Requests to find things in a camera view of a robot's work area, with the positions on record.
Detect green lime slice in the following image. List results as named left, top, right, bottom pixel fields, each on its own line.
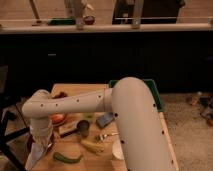
left=83, top=113, right=95, bottom=122

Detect blue sponge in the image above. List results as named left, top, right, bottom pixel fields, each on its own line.
left=96, top=113, right=114, bottom=129

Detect green object on shelf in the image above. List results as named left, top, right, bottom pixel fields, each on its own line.
left=47, top=18, right=76, bottom=26

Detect metal measuring cup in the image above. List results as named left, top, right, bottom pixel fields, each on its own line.
left=61, top=120, right=90, bottom=137

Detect white block under cup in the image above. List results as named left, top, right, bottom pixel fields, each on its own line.
left=59, top=121, right=77, bottom=136

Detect black chair frame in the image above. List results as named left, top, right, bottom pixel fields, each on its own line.
left=0, top=64, right=41, bottom=171

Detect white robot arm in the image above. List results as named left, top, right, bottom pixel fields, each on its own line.
left=22, top=77, right=176, bottom=171

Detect green tray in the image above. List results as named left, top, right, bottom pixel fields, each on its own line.
left=108, top=78, right=165, bottom=113

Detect clear plastic cup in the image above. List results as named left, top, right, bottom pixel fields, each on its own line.
left=112, top=140, right=124, bottom=160

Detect green chili pepper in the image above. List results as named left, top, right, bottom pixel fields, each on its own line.
left=53, top=152, right=82, bottom=164

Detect purple bowl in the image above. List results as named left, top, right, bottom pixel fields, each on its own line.
left=27, top=135, right=55, bottom=153

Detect orange bowl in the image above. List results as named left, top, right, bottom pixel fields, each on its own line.
left=50, top=114, right=67, bottom=126

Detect orange fruit in bowl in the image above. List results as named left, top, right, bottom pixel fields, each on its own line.
left=50, top=114, right=65, bottom=123

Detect red bowl on shelf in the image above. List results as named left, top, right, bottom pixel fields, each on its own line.
left=83, top=15, right=95, bottom=25

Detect dark red dried fruit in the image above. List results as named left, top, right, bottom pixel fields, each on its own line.
left=53, top=92, right=68, bottom=99

